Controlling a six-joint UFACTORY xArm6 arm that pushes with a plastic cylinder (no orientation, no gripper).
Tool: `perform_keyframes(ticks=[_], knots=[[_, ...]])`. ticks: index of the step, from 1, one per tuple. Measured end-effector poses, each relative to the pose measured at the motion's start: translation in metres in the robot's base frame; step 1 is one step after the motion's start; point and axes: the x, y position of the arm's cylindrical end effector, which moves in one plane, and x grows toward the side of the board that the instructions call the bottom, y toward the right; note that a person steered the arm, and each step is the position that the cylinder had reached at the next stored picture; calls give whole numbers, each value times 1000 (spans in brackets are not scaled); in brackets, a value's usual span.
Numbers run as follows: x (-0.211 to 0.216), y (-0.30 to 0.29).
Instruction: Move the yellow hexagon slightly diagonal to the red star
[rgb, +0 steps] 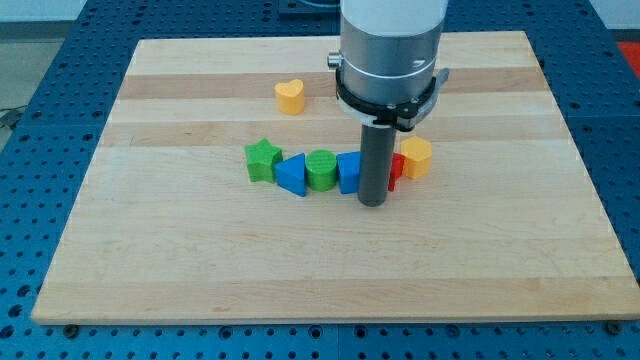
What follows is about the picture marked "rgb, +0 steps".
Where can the red star block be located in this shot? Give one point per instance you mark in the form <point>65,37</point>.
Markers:
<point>396,171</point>

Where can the yellow hexagon block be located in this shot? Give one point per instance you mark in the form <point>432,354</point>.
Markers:
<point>417,153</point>

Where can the wooden board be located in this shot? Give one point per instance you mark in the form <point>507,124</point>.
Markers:
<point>167,228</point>

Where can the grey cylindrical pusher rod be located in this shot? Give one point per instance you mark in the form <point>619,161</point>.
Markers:
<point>375,165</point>

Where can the green star block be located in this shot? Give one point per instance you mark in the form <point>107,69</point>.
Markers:
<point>261,158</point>

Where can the blue triangle block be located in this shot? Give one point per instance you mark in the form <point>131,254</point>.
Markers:
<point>291,174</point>

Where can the green cylinder block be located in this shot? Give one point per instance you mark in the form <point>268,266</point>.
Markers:
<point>321,170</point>

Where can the yellow heart block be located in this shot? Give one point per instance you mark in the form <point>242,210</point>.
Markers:
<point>290,96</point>

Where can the black clamp ring mount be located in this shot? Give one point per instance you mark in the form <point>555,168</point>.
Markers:
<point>403,117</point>

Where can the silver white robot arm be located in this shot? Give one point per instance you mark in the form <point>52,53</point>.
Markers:
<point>385,78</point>

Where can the blue cube block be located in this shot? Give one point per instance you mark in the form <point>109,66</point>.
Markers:
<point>349,172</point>

